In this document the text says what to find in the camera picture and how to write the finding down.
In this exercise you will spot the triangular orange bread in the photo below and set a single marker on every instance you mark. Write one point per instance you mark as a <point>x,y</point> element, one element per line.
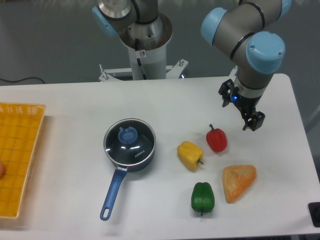
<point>236,179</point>

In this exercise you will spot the glass pot lid blue knob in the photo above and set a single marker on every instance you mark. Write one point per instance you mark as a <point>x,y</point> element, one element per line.
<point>130,143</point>

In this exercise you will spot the yellow bell pepper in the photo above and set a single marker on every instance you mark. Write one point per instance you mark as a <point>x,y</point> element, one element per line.
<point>190,155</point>

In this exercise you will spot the red bell pepper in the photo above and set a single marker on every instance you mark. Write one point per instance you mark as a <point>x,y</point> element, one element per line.
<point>216,139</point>

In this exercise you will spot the blue saucepan with handle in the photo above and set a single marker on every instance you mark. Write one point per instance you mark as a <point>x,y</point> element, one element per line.
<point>110,199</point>

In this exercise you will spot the green bell pepper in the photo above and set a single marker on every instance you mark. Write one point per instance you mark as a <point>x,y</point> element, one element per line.
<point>202,198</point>

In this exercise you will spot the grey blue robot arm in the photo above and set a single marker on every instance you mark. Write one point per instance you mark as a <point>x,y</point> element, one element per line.
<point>239,34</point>

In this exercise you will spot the yellow woven basket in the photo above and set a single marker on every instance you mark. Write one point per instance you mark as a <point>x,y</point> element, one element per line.
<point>20,126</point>

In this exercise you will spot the black table corner device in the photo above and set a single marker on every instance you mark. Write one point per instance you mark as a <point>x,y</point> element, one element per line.
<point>314,210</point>

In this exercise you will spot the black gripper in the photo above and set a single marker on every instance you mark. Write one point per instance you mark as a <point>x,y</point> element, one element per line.
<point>253,119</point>

